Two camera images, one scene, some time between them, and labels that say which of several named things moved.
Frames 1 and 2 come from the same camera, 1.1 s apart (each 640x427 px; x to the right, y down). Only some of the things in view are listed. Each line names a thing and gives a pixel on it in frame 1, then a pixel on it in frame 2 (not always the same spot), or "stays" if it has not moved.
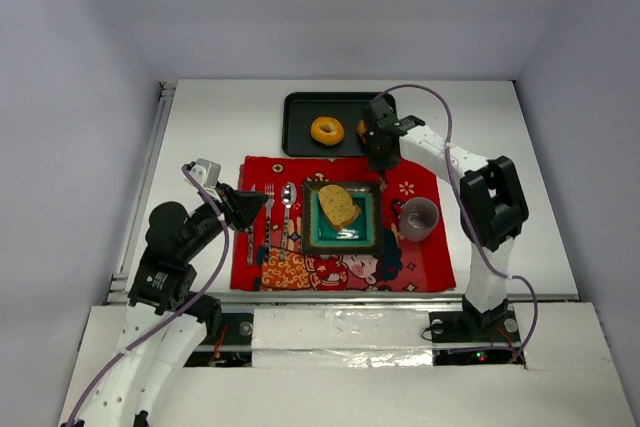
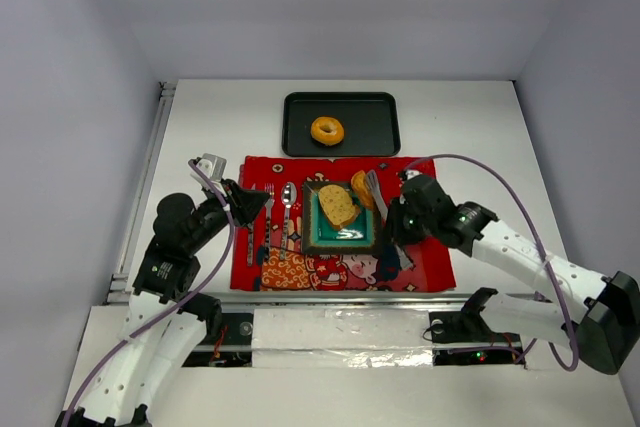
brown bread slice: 337,205 stays
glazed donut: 327,131 stays
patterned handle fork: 269,198 stays
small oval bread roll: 362,130 → 361,188
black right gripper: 379,128 → 396,235
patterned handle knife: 250,246 stays
